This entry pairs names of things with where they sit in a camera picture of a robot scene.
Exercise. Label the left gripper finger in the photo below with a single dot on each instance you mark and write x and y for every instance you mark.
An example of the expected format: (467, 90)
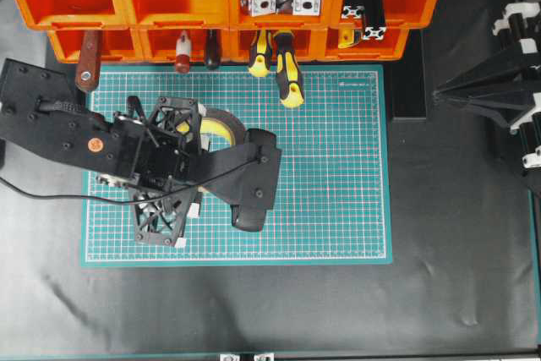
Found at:
(163, 222)
(160, 135)

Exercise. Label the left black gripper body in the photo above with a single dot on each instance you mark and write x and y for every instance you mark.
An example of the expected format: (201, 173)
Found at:
(158, 172)

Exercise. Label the foam tape roll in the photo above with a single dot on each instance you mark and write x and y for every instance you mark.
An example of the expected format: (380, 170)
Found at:
(212, 122)

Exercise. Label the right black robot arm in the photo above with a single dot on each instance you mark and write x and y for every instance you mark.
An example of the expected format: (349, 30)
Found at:
(505, 87)

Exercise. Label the lower orange end bin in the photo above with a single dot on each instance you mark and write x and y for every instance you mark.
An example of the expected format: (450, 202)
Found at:
(118, 46)

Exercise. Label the orange end bin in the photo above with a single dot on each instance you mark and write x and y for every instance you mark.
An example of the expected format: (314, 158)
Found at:
(73, 14)
(118, 46)

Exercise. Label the smaller yellow black screwdriver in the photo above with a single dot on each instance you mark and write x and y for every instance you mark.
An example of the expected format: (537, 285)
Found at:
(260, 53)

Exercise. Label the upper orange end bin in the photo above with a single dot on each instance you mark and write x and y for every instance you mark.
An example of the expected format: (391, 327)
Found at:
(73, 14)

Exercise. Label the lower orange bin yellow screwdrivers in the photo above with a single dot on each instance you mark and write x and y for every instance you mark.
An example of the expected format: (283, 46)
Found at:
(309, 44)

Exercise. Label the green cutting mat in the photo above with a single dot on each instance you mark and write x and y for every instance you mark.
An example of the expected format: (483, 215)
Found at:
(332, 201)

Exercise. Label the upper orange bin with brackets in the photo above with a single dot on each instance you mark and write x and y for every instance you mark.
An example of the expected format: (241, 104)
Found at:
(239, 20)

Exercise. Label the lower orange bin small screwdriver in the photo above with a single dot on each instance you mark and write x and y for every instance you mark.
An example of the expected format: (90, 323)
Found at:
(391, 48)

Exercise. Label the black table cloth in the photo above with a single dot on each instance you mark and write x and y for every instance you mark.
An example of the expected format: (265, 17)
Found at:
(462, 277)

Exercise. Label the red white tool handle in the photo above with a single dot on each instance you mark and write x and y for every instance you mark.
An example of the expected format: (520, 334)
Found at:
(183, 53)

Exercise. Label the dark wooden tool handle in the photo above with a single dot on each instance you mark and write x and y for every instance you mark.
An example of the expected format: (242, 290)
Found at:
(212, 57)

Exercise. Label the lower orange bin wooden handles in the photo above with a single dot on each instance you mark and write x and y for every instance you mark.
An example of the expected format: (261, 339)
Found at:
(159, 45)

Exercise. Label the brown wooden handle with ring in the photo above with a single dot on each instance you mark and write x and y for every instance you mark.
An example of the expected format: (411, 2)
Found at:
(89, 64)

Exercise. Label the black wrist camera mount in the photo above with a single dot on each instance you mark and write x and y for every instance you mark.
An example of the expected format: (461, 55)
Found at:
(245, 176)

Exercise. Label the black rack base plate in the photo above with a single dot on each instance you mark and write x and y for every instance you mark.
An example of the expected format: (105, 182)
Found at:
(405, 97)

